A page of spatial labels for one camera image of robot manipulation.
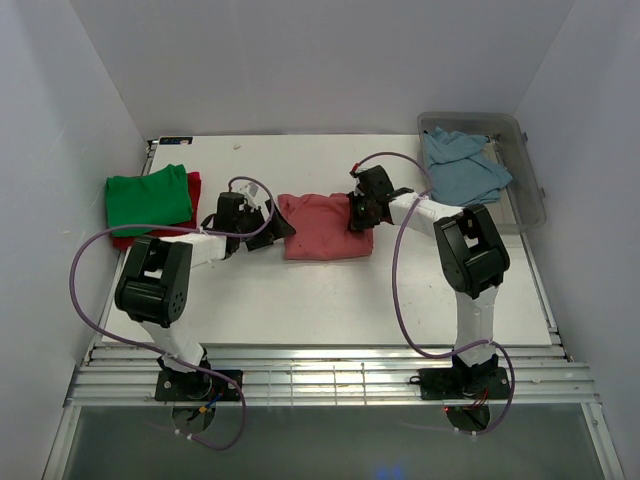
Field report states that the folded green t shirt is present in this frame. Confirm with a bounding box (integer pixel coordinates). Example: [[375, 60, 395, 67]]
[[105, 165, 193, 238]]

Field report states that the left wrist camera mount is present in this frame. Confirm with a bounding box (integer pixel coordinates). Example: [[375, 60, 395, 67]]
[[231, 181, 259, 210]]

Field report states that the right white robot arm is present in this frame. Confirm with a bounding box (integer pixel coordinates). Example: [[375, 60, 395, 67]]
[[348, 165, 513, 403]]

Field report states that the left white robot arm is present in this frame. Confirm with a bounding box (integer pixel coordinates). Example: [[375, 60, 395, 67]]
[[114, 192, 296, 400]]

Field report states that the clear plastic bin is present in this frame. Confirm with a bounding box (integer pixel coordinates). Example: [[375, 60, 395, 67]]
[[417, 111, 546, 235]]

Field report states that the aluminium table frame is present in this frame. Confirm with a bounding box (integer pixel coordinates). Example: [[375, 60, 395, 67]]
[[42, 137, 626, 480]]

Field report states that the blue t shirt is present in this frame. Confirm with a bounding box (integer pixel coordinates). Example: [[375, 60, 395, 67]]
[[422, 127, 513, 207]]

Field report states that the folded red t shirt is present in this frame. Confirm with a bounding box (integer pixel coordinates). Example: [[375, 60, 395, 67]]
[[105, 165, 201, 251]]

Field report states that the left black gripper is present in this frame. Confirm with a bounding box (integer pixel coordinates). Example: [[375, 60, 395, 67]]
[[235, 199, 295, 251]]

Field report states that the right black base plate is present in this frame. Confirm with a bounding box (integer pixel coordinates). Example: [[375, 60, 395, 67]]
[[410, 367, 510, 400]]

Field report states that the salmon pink t shirt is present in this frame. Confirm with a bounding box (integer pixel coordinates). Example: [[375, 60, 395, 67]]
[[278, 193, 374, 261]]

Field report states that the blue label sticker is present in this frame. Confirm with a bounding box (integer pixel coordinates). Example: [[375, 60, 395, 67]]
[[158, 136, 193, 145]]

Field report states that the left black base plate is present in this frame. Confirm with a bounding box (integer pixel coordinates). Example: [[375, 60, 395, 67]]
[[154, 370, 240, 403]]

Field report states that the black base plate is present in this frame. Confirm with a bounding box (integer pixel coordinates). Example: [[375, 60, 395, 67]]
[[410, 367, 510, 400], [154, 370, 240, 403]]

